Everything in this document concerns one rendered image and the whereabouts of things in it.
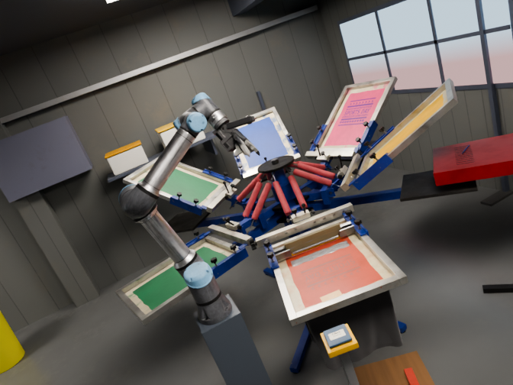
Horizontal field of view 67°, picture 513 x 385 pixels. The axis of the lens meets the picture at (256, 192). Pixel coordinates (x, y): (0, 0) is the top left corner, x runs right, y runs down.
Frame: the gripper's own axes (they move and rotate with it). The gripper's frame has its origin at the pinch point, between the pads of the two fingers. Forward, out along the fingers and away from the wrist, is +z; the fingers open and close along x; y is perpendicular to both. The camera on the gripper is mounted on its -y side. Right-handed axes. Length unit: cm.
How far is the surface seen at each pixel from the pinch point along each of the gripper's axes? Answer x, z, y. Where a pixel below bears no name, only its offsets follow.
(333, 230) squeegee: -79, 52, 14
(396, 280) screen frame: -30, 83, -2
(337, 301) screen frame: -22, 72, 23
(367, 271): -46, 76, 9
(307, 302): -30, 66, 38
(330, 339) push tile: -2, 78, 30
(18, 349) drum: -160, -62, 386
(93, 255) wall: -265, -106, 318
